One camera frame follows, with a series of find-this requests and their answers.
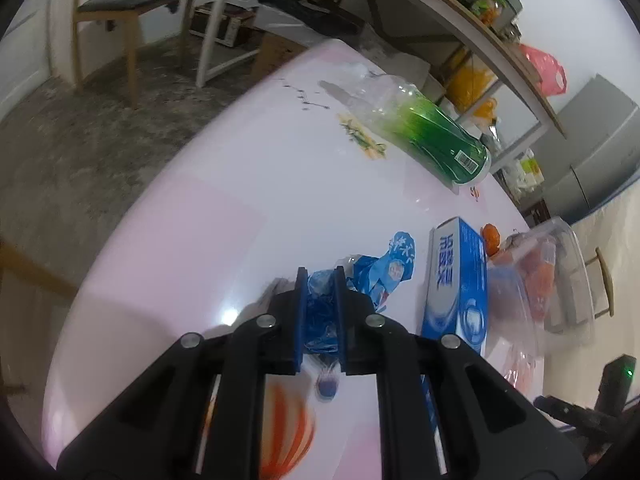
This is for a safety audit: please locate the blue wrapper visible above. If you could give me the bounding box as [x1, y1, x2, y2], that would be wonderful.
[301, 230, 418, 401]

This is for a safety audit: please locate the red transparent wrapper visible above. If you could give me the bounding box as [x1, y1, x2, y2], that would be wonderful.
[498, 344, 544, 401]

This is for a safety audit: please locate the blue white carton box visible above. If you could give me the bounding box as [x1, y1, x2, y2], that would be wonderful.
[418, 216, 490, 476]

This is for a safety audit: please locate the clear plastic food container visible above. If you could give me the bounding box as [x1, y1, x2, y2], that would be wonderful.
[488, 217, 594, 358]

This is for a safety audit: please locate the light wooden chair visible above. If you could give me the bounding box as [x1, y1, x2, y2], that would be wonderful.
[585, 247, 615, 320]

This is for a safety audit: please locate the white mattress blue trim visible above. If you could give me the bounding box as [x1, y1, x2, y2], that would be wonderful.
[570, 182, 639, 406]

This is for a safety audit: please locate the grey refrigerator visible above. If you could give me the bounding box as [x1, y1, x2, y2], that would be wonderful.
[533, 75, 639, 223]

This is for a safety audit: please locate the green plastic bottle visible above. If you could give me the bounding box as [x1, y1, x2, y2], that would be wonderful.
[320, 73, 491, 191]

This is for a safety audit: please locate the yellow plastic bag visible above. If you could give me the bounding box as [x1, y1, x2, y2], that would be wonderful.
[445, 55, 498, 114]

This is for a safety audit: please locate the pink plastic bag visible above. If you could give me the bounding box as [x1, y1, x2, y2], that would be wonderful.
[518, 44, 567, 96]

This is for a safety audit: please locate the brown cardboard box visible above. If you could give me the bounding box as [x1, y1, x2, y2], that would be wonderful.
[250, 32, 307, 81]

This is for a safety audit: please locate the long wooden shelf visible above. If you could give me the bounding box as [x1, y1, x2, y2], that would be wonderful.
[194, 0, 569, 139]

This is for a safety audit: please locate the black seat wooden chair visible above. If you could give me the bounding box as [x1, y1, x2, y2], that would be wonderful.
[72, 0, 194, 108]

